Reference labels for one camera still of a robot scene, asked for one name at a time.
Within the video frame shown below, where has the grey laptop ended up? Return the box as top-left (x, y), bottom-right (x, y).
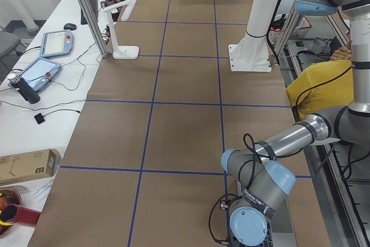
top-left (227, 182), bottom-right (297, 246)

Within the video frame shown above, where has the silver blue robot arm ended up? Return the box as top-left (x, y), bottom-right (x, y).
top-left (221, 0), bottom-right (369, 246)

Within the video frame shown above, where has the white desk lamp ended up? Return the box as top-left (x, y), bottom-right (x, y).
top-left (103, 0), bottom-right (140, 60)

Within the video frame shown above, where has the black computer mouse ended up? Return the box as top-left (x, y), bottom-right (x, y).
top-left (64, 23), bottom-right (77, 31)

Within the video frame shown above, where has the person in yellow shirt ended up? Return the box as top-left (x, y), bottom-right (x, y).
top-left (286, 42), bottom-right (354, 120)

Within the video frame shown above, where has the far blue teach pendant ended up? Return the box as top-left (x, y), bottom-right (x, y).
top-left (40, 30), bottom-right (74, 58)

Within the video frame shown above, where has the blue teach pendant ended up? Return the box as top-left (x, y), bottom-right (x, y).
top-left (19, 57), bottom-right (61, 92)
top-left (40, 30), bottom-right (74, 58)

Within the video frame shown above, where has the black keyboard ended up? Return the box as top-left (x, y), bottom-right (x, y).
top-left (80, 0), bottom-right (99, 25)

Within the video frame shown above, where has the small black square device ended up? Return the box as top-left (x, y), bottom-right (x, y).
top-left (34, 113), bottom-right (45, 124)

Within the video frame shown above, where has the near blue teach pendant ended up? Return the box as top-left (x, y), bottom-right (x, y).
top-left (19, 57), bottom-right (61, 92)

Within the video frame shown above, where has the cardboard box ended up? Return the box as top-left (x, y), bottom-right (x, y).
top-left (1, 149), bottom-right (61, 186)

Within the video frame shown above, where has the black water bottle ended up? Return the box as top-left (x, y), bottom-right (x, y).
top-left (7, 72), bottom-right (40, 104)

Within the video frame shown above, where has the woven basket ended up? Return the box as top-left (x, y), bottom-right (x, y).
top-left (1, 188), bottom-right (22, 237)

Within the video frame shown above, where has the red cylinder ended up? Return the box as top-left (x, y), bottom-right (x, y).
top-left (1, 204), bottom-right (40, 227)

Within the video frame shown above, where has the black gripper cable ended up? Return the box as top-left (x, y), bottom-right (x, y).
top-left (208, 132), bottom-right (275, 245)

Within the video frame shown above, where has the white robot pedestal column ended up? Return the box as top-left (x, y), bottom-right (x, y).
top-left (228, 0), bottom-right (278, 72)

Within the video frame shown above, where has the aluminium frame post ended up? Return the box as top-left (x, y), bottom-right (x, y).
top-left (77, 0), bottom-right (108, 58)

